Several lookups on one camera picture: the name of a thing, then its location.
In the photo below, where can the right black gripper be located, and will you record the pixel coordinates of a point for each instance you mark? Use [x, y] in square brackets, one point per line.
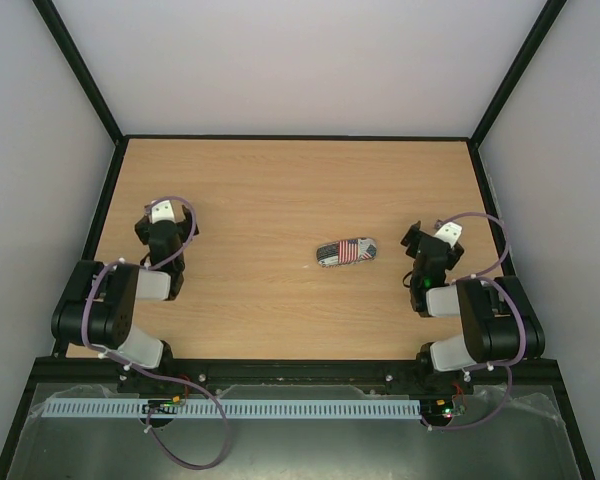
[412, 236]

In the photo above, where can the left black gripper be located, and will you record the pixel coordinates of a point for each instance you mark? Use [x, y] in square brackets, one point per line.
[143, 230]

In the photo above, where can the flag pattern glasses case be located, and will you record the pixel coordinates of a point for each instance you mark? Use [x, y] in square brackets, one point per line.
[346, 252]

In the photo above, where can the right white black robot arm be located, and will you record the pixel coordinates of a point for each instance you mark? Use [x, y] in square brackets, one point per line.
[499, 326]

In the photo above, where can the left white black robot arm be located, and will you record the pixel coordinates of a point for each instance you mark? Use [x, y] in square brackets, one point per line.
[97, 305]

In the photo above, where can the right green circuit board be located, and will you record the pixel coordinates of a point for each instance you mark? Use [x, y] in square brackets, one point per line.
[442, 411]

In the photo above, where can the left black circuit board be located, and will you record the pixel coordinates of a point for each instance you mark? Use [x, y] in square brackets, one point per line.
[163, 406]

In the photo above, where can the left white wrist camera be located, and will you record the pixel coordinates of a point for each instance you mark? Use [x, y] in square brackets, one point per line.
[161, 210]

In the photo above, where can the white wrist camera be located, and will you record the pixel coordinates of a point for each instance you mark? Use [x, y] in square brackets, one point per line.
[448, 232]
[161, 210]

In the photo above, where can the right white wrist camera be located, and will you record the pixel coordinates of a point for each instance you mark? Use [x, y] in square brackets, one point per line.
[448, 232]

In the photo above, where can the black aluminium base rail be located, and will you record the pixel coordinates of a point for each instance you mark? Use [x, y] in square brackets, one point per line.
[397, 377]

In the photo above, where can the light blue slotted cable duct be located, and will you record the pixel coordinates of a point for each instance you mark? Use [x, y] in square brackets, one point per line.
[239, 409]

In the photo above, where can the black frame post left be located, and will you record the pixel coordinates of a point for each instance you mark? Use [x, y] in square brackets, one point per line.
[70, 51]

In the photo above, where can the black frame post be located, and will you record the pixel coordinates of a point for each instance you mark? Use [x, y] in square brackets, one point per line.
[523, 58]
[70, 51]

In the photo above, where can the black frame post right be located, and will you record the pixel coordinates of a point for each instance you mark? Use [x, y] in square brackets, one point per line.
[523, 58]

